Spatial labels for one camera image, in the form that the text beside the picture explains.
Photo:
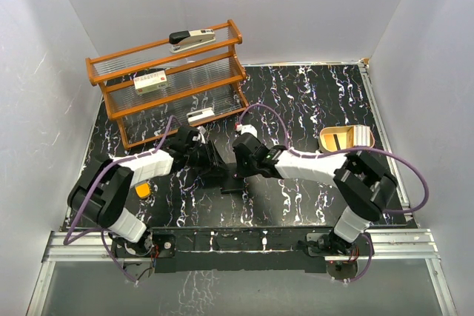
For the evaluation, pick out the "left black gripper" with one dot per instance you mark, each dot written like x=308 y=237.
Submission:
x=212 y=158

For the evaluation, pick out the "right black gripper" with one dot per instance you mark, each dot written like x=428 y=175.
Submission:
x=242 y=170

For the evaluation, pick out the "black leather card holder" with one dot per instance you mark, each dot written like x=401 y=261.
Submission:
x=232 y=182

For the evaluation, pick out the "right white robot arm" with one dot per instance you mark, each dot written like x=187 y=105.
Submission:
x=365 y=185

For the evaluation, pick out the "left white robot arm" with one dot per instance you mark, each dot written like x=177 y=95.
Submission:
x=101 y=192

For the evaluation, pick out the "wooden oval card tray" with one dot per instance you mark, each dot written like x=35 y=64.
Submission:
x=332 y=139

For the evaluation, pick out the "small white stapler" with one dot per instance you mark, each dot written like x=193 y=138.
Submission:
x=200 y=115

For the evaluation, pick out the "yellow round tape measure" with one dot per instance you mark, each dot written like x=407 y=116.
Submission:
x=143 y=190

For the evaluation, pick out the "orange wooden three-tier shelf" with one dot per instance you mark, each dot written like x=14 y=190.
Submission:
x=193 y=74

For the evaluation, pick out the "white staples box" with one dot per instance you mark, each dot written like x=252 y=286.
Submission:
x=150 y=82

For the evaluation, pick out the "black and beige stapler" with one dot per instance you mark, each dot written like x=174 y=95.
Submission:
x=190 y=39

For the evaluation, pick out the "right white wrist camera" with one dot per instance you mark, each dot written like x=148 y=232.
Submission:
x=246 y=128

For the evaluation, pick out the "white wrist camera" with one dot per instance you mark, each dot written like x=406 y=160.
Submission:
x=201 y=134
x=246 y=128

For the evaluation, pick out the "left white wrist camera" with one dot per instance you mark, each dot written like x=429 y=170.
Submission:
x=201 y=134

